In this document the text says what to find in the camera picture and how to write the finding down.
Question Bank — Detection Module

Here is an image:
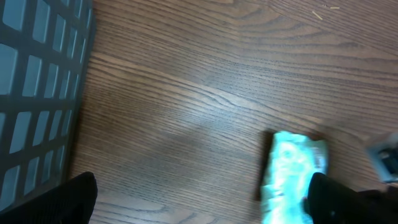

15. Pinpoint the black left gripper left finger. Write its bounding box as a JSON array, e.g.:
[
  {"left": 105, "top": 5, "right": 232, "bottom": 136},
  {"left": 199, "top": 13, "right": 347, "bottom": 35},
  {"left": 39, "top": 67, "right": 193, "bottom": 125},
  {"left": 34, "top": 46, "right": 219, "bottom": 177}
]
[{"left": 1, "top": 172, "right": 98, "bottom": 224}]

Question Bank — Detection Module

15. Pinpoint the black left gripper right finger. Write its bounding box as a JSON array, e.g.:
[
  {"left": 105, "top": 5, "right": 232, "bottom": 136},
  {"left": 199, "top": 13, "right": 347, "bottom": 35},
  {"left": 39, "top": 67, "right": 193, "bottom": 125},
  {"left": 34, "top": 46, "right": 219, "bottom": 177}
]
[{"left": 303, "top": 172, "right": 397, "bottom": 224}]

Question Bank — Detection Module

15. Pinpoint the teal wet wipes packet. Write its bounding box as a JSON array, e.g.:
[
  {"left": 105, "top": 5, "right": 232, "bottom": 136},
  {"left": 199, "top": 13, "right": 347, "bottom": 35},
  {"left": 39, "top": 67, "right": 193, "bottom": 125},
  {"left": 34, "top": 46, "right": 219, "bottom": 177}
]
[{"left": 261, "top": 131, "right": 328, "bottom": 224}]

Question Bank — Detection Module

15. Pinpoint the dark grey plastic basket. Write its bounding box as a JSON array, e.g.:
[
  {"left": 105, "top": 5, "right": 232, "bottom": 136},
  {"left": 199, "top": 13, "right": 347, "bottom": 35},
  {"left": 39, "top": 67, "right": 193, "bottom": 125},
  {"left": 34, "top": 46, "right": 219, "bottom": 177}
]
[{"left": 1, "top": 0, "right": 96, "bottom": 212}]

